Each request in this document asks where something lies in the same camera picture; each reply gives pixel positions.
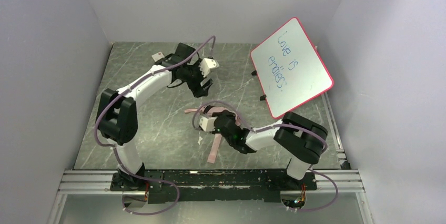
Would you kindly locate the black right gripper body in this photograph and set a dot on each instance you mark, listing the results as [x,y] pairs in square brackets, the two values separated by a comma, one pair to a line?
[220,124]

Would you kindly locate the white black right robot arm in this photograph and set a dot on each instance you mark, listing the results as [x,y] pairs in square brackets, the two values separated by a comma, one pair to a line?
[303,138]

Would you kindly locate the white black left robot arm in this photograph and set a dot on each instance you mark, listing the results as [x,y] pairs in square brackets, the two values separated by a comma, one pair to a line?
[117,116]

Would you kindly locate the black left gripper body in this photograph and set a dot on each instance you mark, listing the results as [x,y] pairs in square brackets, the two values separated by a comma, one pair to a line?
[196,80]

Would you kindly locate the red framed whiteboard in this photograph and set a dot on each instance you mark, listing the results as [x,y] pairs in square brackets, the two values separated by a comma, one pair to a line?
[289,68]

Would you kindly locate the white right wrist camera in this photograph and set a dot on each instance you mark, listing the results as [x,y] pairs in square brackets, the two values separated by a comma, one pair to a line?
[206,123]

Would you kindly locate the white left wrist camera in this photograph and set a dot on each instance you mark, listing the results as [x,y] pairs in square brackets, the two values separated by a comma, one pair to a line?
[207,65]

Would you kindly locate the small white card box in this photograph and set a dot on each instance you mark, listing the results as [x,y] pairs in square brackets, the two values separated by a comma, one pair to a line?
[158,56]

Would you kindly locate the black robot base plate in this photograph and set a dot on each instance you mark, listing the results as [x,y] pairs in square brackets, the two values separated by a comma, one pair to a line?
[210,185]

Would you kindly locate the aluminium frame rail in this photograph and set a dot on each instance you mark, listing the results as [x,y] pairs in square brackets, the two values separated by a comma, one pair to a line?
[93,182]

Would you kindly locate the pink and black folding umbrella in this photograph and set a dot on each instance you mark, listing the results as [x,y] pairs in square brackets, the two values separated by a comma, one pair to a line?
[216,145]

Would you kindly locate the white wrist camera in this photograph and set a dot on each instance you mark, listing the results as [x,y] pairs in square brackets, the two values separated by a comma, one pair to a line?
[206,123]
[207,65]

